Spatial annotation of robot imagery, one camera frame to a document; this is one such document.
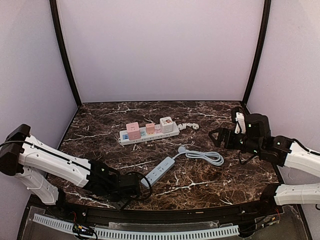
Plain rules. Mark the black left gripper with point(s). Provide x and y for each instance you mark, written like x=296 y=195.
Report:
x=136 y=186

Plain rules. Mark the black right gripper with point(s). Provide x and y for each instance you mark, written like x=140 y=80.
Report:
x=229 y=138

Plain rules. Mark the light blue power strip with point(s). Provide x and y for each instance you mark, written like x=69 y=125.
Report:
x=158 y=172

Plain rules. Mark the white cube socket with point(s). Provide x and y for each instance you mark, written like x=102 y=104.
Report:
x=166 y=124

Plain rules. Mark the pink cube socket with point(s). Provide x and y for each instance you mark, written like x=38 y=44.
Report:
x=133 y=131

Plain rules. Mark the pink usb charger plug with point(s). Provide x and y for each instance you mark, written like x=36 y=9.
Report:
x=150 y=128

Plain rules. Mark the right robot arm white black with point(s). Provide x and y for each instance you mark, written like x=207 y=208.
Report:
x=252 y=135

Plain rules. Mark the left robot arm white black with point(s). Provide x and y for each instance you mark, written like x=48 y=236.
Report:
x=24 y=157

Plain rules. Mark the small circuit board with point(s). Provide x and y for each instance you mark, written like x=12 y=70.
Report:
x=82 y=229

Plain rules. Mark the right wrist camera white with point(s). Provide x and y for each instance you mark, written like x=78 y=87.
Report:
x=238 y=117

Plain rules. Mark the black front rail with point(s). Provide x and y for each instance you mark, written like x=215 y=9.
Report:
x=239 y=213

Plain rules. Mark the right black frame post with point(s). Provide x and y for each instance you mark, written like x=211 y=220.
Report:
x=258 y=51

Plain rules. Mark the black frame post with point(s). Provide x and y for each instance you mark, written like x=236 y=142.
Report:
x=63 y=51
x=258 y=51

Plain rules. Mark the left black frame post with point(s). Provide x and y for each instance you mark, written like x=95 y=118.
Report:
x=63 y=51

